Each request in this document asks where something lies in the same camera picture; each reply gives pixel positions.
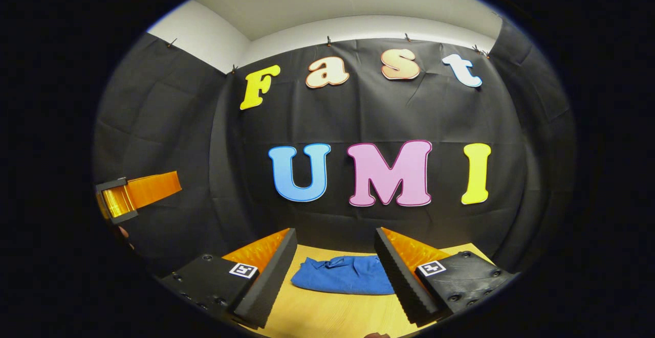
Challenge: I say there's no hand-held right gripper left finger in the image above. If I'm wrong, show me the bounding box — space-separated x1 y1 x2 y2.
160 228 298 328

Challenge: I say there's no blue button shirt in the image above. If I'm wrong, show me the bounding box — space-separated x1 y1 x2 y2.
291 255 397 296

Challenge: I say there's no row of backdrop clips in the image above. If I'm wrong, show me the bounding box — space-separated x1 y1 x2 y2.
166 32 490 73

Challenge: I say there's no black backdrop cloth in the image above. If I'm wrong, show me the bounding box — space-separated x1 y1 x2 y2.
92 18 578 277

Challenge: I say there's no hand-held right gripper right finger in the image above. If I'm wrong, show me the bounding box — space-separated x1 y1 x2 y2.
374 227 517 327

